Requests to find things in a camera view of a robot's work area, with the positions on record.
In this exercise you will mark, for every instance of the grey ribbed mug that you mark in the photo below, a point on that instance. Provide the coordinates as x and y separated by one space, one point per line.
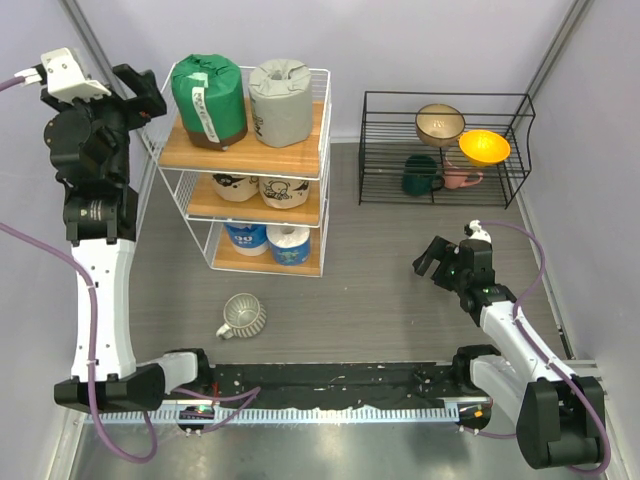
244 317

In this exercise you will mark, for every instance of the pink mug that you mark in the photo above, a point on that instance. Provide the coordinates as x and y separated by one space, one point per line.
457 171

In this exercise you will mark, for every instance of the slotted cable duct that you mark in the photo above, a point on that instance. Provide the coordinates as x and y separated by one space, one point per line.
183 413

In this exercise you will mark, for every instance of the blue white plastic-wrapped roll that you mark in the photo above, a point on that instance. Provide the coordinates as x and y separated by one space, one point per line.
248 239

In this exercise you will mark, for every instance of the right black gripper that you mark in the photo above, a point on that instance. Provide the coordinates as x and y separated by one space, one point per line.
439 249

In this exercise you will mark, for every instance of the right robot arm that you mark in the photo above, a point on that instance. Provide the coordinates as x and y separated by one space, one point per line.
370 307

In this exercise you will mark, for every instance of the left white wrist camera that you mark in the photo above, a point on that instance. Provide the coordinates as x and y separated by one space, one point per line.
63 74

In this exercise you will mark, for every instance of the brown glass bowl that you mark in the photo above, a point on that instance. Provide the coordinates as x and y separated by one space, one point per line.
439 125

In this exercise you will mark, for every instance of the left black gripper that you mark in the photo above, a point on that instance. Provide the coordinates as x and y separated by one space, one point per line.
148 104

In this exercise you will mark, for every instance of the green paper roll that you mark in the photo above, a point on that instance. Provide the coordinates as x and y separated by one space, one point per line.
208 91

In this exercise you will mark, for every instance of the grey paper towel roll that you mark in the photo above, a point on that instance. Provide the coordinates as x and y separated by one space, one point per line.
281 102

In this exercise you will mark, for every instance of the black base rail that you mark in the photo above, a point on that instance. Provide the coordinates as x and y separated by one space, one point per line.
338 386

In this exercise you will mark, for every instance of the dark green mug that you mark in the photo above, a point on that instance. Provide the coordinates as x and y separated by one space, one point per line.
422 175

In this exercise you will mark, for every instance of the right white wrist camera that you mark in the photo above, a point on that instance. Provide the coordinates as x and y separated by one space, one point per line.
475 231

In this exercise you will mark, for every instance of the brown paper roll with cartoon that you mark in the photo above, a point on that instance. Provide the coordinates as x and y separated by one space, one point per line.
283 193

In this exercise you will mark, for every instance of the yellow bowl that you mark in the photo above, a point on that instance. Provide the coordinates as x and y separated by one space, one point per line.
484 147

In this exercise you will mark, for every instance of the white roll blue wrapper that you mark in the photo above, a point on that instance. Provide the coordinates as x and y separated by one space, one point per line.
290 246

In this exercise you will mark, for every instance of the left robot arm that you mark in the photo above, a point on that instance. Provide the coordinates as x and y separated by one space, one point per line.
101 226

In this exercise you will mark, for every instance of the white wire wooden shelf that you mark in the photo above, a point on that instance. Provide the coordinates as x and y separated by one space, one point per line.
186 171

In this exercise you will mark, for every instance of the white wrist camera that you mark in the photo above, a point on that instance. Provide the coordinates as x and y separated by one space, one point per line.
63 74
475 231

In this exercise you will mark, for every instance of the black wire rack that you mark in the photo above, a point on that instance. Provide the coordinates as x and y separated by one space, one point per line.
388 138

